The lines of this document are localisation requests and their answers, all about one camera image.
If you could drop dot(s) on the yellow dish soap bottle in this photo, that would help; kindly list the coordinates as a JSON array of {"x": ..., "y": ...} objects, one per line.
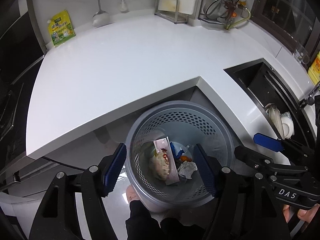
[{"x": 314, "y": 70}]

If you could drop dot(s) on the grey ladle spatula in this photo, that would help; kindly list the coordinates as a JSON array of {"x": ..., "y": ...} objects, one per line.
[{"x": 101, "y": 17}]

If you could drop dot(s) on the steel faucet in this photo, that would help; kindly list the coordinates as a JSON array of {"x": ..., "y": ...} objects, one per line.
[{"x": 309, "y": 100}]

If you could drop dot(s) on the yellow green detergent pouch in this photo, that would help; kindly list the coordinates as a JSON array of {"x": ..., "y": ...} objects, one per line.
[{"x": 60, "y": 28}]

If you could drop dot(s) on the pink paper receipt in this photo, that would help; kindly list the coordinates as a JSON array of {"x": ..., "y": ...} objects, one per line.
[{"x": 163, "y": 144}]

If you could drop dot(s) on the right hand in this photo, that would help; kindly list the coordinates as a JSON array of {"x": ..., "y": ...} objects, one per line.
[{"x": 306, "y": 216}]

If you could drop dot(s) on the white paper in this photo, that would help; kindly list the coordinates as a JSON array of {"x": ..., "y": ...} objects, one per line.
[{"x": 186, "y": 169}]

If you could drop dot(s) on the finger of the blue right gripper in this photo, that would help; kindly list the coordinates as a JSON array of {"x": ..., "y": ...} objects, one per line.
[
  {"x": 268, "y": 142},
  {"x": 252, "y": 158}
]

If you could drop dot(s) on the black kitchen sink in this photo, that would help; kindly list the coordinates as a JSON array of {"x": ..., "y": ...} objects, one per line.
[{"x": 261, "y": 82}]

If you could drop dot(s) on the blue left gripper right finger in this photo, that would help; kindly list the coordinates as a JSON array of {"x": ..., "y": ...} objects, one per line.
[{"x": 206, "y": 172}]

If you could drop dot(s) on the steel cutting board rack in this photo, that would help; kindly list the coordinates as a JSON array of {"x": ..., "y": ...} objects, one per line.
[{"x": 172, "y": 10}]

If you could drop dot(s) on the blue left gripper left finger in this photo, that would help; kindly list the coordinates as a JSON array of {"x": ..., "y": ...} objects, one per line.
[{"x": 113, "y": 169}]

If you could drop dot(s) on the steel pot lid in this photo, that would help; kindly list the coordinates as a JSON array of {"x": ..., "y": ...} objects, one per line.
[{"x": 215, "y": 9}]

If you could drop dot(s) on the red patterned snack wrapper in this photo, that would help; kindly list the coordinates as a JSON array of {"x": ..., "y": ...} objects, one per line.
[{"x": 159, "y": 165}]

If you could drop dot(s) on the white dishes in sink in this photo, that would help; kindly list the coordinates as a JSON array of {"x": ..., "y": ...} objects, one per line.
[{"x": 282, "y": 121}]

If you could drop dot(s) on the clear glass mug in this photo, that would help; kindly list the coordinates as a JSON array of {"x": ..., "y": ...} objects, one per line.
[{"x": 301, "y": 55}]

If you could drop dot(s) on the dark window frame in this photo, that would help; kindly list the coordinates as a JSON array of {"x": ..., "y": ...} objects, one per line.
[{"x": 291, "y": 22}]

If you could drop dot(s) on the left hand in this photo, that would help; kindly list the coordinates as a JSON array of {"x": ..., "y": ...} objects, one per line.
[{"x": 131, "y": 194}]

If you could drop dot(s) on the grey perforated trash bin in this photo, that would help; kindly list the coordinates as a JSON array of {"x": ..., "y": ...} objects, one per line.
[{"x": 185, "y": 124}]

